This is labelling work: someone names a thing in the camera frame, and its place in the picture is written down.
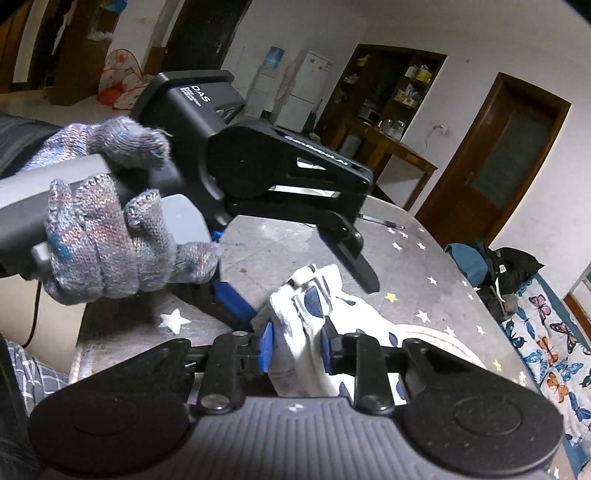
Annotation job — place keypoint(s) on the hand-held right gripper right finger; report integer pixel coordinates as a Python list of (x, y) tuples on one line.
[(326, 350)]

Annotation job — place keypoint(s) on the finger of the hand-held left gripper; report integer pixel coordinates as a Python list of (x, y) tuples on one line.
[(233, 302), (355, 258)]

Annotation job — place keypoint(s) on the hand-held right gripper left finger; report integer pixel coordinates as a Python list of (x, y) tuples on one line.
[(267, 348)]

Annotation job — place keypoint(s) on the white polka dot garment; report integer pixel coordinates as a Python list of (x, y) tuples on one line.
[(300, 314)]

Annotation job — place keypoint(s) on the person's left forearm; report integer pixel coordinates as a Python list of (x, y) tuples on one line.
[(18, 143)]

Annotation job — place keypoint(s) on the person's left hand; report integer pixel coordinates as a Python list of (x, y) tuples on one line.
[(115, 258)]

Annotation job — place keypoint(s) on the black pen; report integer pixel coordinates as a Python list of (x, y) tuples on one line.
[(383, 221)]

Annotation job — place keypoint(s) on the grey star print bed sheet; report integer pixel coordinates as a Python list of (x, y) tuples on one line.
[(415, 258)]

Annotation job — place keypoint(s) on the white water dispenser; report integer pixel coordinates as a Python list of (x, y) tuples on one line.
[(263, 92)]

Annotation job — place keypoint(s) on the pink and white play tent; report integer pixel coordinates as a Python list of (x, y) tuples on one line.
[(122, 69)]

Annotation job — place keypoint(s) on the blue padded bed surround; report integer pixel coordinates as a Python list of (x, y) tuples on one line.
[(466, 263)]

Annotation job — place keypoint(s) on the wooden desk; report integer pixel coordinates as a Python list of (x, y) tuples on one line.
[(392, 152)]

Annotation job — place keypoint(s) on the white refrigerator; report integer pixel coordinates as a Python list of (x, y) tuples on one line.
[(304, 87)]

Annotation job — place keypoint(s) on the brown wooden wardrobe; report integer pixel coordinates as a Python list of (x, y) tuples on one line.
[(69, 55)]

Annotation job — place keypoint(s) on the dark wooden shelf cabinet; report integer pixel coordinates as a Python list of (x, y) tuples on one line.
[(351, 101)]

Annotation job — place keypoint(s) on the black jacket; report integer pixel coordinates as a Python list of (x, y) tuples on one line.
[(512, 267)]

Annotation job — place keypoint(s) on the brown wooden door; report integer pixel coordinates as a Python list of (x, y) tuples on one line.
[(508, 161)]

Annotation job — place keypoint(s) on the person's plaid clothing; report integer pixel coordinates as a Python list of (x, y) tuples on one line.
[(32, 374)]

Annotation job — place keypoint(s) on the butterfly print pillow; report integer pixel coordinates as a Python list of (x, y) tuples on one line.
[(554, 360)]

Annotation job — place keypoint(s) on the white wall socket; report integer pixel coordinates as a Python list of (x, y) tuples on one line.
[(442, 129)]

